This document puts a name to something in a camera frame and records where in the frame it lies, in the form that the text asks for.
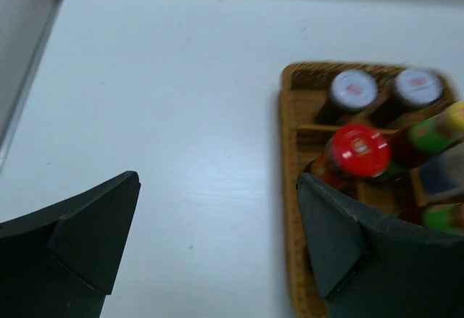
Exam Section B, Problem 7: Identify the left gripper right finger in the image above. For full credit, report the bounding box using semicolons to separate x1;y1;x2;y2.
297;173;463;317

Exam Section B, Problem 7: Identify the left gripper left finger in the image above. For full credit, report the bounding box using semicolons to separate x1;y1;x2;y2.
1;171;141;317

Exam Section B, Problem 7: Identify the yellow cap sauce bottle front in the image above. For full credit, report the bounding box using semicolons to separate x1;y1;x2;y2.
399;203;463;236

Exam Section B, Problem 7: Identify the yellow cap sauce bottle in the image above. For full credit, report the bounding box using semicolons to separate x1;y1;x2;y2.
399;203;463;236
375;101;463;182

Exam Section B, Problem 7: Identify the red lid sauce jar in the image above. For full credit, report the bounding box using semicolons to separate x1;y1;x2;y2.
305;124;391;191

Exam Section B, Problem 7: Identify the silver top white can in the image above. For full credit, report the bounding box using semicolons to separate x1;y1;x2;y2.
418;143;463;202

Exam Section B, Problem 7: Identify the purple lid dark jar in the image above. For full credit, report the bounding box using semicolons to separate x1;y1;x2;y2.
314;70;378;125
369;68;443;128

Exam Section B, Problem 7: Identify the purple lid dark jar front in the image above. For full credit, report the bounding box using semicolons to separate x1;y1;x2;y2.
369;68;443;128

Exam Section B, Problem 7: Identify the wicker divided basket tray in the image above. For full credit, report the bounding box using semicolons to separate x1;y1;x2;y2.
278;60;464;318

